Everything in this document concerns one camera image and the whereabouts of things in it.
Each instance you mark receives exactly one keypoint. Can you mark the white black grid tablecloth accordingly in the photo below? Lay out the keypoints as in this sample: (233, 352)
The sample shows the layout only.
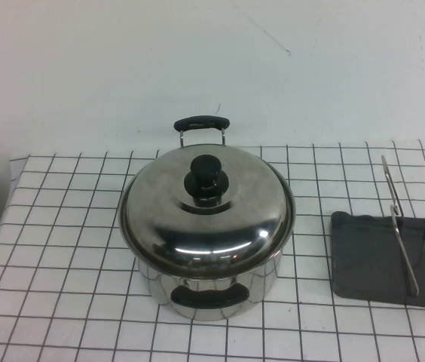
(46, 226)

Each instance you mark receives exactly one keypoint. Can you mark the steel pot lid black knob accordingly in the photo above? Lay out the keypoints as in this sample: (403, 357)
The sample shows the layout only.
(235, 234)

